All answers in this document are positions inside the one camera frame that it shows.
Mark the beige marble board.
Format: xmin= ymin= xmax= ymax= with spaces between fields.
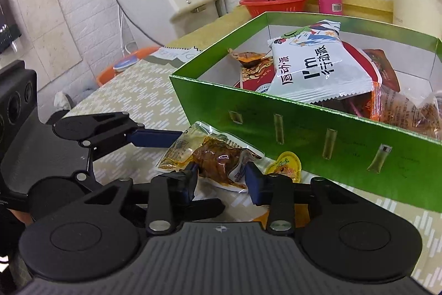
xmin=9 ymin=0 xmax=83 ymax=92

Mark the white printed snack packet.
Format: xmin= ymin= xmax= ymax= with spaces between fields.
xmin=267 ymin=20 xmax=380 ymax=104

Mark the yellow jelly cup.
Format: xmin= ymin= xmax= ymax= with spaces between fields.
xmin=266 ymin=150 xmax=302 ymax=182

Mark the red plastic basket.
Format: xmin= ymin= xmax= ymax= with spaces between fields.
xmin=239 ymin=0 xmax=310 ymax=18

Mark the yellow-green tablecloth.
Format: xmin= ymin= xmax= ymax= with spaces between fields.
xmin=169 ymin=0 xmax=394 ymax=50

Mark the small orange snack packet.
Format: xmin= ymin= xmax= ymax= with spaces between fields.
xmin=227 ymin=48 xmax=273 ymax=67

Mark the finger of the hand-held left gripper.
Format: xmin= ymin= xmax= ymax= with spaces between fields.
xmin=81 ymin=112 xmax=182 ymax=161
xmin=178 ymin=197 xmax=226 ymax=224

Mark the beige patterned tablecloth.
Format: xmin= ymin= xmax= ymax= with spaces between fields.
xmin=62 ymin=55 xmax=442 ymax=292

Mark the clear orange snack packet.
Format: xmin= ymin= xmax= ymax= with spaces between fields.
xmin=371 ymin=84 xmax=442 ymax=140

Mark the clear brown snack packet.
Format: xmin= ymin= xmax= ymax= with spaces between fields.
xmin=157 ymin=121 xmax=266 ymax=192

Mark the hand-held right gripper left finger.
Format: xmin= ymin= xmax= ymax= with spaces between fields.
xmin=83 ymin=164 xmax=201 ymax=235

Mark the white paper sign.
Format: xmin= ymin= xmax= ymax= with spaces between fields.
xmin=145 ymin=45 xmax=204 ymax=69

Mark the white crumpled cloth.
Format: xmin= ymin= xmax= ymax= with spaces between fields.
xmin=53 ymin=91 xmax=75 ymax=111

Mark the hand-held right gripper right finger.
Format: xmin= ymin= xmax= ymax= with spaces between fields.
xmin=243 ymin=162 xmax=344 ymax=235

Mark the green cardboard box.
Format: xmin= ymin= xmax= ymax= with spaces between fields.
xmin=169 ymin=12 xmax=442 ymax=213

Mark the orange plastic basin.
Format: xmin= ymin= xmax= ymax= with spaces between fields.
xmin=96 ymin=45 xmax=161 ymax=87

